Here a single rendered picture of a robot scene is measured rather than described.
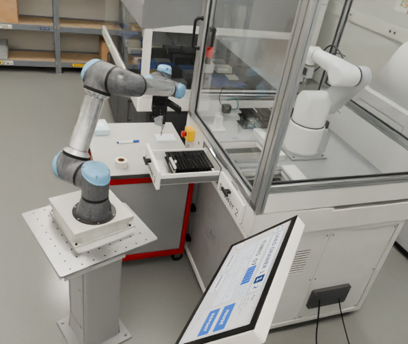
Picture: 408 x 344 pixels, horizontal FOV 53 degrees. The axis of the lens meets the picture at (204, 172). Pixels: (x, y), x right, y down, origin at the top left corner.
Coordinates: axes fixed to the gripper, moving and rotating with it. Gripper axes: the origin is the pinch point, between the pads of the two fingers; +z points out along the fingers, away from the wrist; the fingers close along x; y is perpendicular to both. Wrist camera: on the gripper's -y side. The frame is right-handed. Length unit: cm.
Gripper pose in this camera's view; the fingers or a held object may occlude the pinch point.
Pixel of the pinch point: (163, 127)
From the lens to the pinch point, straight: 234.7
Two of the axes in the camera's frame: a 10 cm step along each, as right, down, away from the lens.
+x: 1.5, 5.5, -8.2
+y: -9.8, -0.3, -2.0
